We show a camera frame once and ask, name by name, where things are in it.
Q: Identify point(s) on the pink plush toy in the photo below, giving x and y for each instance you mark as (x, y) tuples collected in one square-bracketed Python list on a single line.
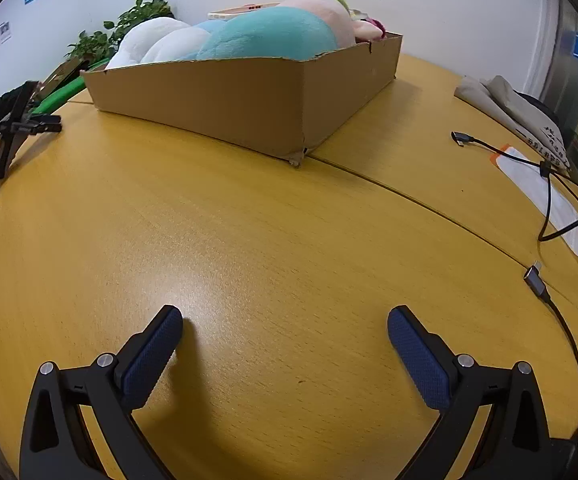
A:
[(324, 12), (374, 28)]

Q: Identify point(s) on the white paper orange edge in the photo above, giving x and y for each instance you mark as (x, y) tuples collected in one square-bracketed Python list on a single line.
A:
[(559, 205)]

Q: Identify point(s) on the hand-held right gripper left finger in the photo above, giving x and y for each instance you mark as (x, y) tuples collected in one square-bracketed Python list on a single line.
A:
[(151, 355)]

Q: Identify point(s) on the brown cardboard piece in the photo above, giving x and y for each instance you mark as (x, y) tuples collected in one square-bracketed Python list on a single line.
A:
[(63, 72)]

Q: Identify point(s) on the blue plush cat toy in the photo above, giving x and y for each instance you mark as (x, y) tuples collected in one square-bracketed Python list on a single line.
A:
[(269, 35)]

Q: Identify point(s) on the white plush toy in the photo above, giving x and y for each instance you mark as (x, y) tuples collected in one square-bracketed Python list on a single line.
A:
[(139, 40)]

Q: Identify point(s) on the white smartphone pink case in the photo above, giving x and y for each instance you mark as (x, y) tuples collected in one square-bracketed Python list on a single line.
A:
[(239, 10)]

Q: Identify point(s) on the cardboard box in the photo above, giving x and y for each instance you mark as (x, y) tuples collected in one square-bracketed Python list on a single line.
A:
[(219, 95)]

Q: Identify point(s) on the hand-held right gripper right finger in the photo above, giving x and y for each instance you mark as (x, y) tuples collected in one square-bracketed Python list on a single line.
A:
[(419, 360)]

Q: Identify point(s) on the grey cloth bag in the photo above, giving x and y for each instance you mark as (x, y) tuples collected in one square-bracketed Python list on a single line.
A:
[(509, 105)]

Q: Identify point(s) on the green plastic chair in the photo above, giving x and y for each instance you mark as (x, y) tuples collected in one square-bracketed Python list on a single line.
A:
[(66, 94)]

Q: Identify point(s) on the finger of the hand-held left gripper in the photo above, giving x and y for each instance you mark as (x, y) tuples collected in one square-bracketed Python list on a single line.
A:
[(44, 126)]

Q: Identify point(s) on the green potted plant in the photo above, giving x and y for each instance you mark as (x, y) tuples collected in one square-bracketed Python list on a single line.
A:
[(139, 15)]

